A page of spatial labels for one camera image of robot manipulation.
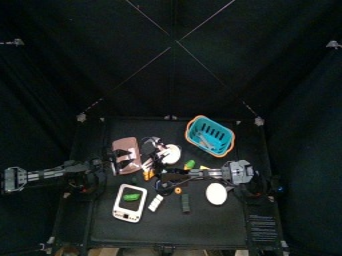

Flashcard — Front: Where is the dark green block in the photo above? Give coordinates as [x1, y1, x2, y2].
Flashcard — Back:
[179, 193, 192, 214]

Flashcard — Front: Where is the round white bowl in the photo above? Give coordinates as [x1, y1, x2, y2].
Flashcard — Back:
[162, 143, 183, 166]

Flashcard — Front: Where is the green toy pepper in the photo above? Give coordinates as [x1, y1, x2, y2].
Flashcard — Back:
[121, 192, 142, 203]

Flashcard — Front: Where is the small white block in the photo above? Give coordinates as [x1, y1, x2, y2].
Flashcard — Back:
[147, 193, 166, 213]

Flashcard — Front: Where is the white handheld game console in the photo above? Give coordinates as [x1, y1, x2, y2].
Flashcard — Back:
[111, 183, 148, 224]

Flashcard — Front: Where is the silver utensil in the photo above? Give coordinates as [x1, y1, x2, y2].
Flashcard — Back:
[196, 132, 216, 150]

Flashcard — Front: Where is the teal basket with orange rim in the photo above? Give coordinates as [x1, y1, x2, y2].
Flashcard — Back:
[184, 114, 236, 159]

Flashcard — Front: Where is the white oval plate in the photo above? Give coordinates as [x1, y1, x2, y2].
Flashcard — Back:
[204, 182, 228, 206]

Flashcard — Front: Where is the white text label sticker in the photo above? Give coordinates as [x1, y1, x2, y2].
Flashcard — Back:
[247, 213, 279, 243]

